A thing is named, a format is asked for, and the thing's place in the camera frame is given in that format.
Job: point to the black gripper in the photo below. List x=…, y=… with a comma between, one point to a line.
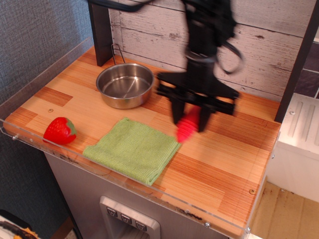
x=197, y=86

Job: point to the red handled grey fork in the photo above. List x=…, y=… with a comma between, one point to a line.
x=188, y=124

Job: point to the red toy strawberry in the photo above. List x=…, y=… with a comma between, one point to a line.
x=60, y=131

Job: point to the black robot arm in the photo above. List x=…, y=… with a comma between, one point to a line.
x=210, y=25

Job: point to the green folded cloth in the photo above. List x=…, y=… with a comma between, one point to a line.
x=135, y=150

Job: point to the stainless steel pot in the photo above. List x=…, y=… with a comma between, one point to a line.
x=125, y=85

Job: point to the clear acrylic table guard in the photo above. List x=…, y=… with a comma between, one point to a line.
x=229, y=158

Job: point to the white side cabinet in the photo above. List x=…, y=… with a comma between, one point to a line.
x=294, y=164

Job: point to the grey cabinet with dispenser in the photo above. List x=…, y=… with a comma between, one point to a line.
x=108, y=205

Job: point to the dark left post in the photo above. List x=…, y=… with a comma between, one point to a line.
x=101, y=30

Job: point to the dark post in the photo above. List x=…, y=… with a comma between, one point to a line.
x=299, y=63
x=101, y=30

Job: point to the dark right post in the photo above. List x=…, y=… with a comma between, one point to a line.
x=299, y=63

